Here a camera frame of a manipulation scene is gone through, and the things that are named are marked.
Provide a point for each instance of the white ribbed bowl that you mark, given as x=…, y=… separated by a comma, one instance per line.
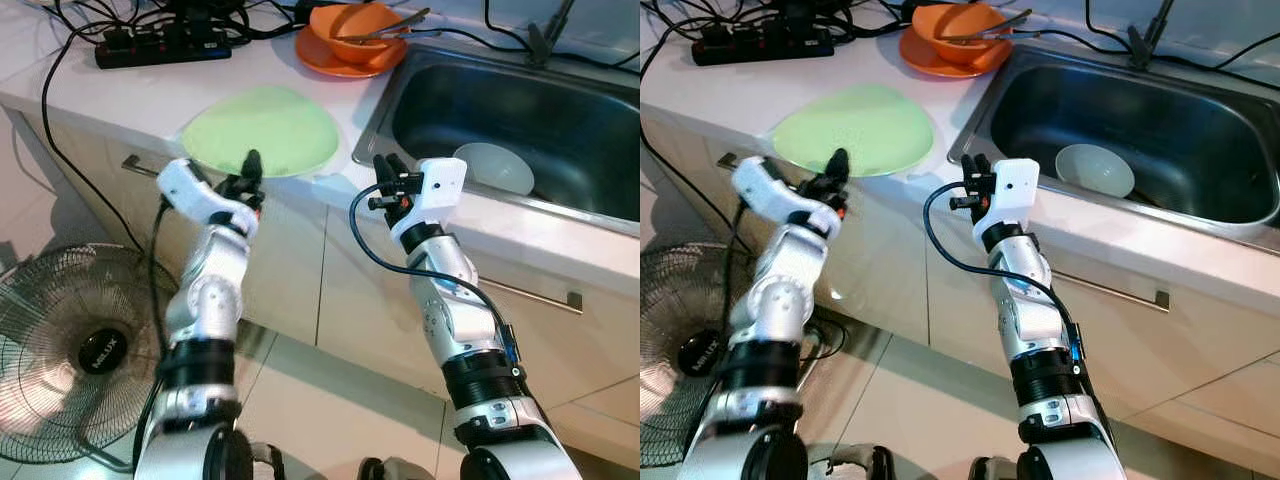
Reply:
x=1095, y=170
x=495, y=170

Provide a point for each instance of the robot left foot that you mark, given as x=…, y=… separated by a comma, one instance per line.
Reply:
x=260, y=463
x=860, y=465

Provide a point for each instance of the black power strip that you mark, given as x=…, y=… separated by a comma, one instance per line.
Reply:
x=160, y=48
x=760, y=45

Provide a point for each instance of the light green plate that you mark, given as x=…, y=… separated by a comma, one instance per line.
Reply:
x=860, y=130
x=270, y=130

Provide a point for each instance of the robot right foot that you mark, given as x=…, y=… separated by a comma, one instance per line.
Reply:
x=395, y=470
x=1003, y=470

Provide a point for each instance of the cream sink counter cabinet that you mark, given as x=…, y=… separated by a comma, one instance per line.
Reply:
x=330, y=300
x=900, y=300

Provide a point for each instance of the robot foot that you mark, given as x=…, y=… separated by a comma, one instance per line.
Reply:
x=395, y=470
x=260, y=463
x=1003, y=470
x=860, y=465

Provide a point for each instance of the orange plate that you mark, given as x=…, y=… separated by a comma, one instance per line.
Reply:
x=330, y=66
x=930, y=66

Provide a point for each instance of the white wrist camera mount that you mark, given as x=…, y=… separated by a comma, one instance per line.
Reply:
x=1015, y=190
x=190, y=190
x=765, y=190
x=435, y=190

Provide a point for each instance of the orange bowl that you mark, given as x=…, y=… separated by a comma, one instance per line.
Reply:
x=940, y=30
x=335, y=30

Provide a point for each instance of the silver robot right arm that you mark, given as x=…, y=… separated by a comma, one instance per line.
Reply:
x=1040, y=330
x=470, y=330

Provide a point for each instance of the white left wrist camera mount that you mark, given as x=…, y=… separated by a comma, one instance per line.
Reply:
x=190, y=190
x=765, y=190

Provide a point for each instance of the dark metal faucet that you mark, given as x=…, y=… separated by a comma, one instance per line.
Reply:
x=545, y=45
x=1143, y=45

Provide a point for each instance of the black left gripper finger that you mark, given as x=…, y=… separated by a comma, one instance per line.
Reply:
x=840, y=167
x=254, y=168

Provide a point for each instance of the stainless steel sink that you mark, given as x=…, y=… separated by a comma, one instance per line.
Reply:
x=1200, y=140
x=560, y=130

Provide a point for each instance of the black floor fan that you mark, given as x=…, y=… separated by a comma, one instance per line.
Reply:
x=100, y=350
x=700, y=352

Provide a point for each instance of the silver metal utensil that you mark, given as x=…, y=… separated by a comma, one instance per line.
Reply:
x=990, y=24
x=390, y=25
x=400, y=37
x=1000, y=35

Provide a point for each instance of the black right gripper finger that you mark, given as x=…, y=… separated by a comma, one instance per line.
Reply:
x=967, y=166
x=400, y=168
x=382, y=166
x=983, y=168

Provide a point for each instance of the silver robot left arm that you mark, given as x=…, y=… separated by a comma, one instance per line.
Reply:
x=780, y=300
x=200, y=300

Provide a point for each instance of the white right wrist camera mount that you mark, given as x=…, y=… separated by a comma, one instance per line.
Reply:
x=1015, y=190
x=435, y=190

